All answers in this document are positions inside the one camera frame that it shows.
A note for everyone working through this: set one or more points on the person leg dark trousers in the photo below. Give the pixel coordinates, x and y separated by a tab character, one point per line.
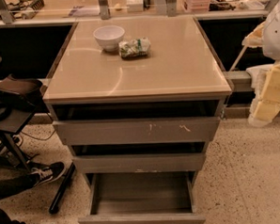
11	187

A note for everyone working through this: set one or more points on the black stand table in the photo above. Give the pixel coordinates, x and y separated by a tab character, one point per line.
12	121

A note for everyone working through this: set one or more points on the grey drawer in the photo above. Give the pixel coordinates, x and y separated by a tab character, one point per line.
152	157
137	123
142	198

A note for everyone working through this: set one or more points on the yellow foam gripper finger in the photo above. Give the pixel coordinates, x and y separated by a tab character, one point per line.
266	104

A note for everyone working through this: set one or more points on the white bowl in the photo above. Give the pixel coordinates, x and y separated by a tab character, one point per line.
108	37

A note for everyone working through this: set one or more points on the dark bag on stand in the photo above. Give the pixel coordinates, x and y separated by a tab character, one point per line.
21	94

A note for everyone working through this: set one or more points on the grey middle drawer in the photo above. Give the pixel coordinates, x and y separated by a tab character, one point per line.
152	157

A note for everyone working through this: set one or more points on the beige top drawer cabinet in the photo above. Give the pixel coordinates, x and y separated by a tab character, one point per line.
179	67

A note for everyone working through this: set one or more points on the grey bottom drawer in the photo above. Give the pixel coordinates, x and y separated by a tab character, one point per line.
142	198

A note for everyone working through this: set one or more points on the grey top drawer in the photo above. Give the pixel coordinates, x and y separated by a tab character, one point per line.
137	123

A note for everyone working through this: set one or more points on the green white snack bag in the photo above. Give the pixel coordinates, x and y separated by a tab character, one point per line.
134	48

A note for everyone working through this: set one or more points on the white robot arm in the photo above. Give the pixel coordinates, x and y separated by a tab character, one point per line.
266	36

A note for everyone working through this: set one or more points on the black chair base leg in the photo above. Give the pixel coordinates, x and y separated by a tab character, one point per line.
54	207

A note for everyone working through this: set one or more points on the black sneaker upper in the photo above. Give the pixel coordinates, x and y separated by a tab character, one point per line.
47	174

